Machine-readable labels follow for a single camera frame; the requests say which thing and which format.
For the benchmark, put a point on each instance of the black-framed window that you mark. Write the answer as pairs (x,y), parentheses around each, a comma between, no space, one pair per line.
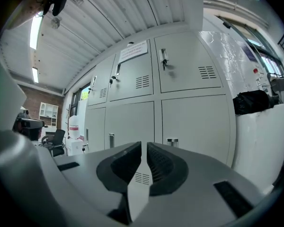
(80,98)

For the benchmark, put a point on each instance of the blue wall poster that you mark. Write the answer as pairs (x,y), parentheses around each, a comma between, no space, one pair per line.
(248,52)

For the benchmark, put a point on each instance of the clothes rack with garments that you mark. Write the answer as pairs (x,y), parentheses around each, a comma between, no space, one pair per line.
(281,89)

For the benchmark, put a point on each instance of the black bag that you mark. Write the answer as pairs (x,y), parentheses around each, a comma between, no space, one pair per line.
(251,102)

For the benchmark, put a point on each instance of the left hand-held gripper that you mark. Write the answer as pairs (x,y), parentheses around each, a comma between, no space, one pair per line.
(30,124)

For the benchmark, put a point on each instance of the black office chair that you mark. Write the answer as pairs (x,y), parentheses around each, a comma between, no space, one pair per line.
(58,138)

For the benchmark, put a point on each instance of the grey metal locker wall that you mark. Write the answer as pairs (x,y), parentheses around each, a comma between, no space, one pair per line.
(191,117)

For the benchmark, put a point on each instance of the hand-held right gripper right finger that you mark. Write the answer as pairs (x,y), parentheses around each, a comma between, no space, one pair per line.
(177,174)

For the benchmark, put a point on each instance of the round metal ceiling disc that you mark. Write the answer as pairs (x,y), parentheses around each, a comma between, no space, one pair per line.
(56,22)

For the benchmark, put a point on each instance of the brown wooden coat stand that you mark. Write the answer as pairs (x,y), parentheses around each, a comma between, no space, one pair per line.
(68,115)

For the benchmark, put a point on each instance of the white wall shelf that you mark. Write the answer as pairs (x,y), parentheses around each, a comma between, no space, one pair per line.
(48,113)

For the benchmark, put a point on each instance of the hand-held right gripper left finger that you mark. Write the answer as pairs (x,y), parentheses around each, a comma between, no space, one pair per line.
(104,174)

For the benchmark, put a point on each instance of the black head-worn camera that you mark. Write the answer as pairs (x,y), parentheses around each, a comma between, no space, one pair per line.
(59,1)

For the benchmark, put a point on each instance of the white paper notice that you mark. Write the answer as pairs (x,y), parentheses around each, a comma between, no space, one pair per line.
(132,52)

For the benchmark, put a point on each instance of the water bottle with red label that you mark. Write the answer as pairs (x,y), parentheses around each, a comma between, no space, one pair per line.
(74,124)

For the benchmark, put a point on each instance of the long ceiling light panel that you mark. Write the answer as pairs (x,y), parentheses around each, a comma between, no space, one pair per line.
(35,32)
(35,74)

